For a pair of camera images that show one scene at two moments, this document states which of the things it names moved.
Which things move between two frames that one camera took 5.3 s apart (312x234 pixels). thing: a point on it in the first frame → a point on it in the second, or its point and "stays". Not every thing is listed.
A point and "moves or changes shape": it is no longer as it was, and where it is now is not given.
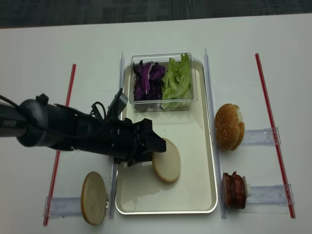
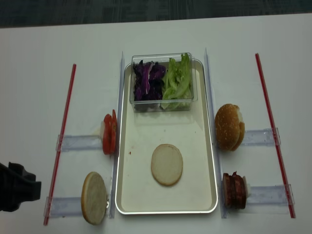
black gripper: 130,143 → 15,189
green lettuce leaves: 177,92 stays
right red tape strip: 291,211 stays
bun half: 166,163 moves or changes shape
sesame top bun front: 227,126 stays
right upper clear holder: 264,136 stays
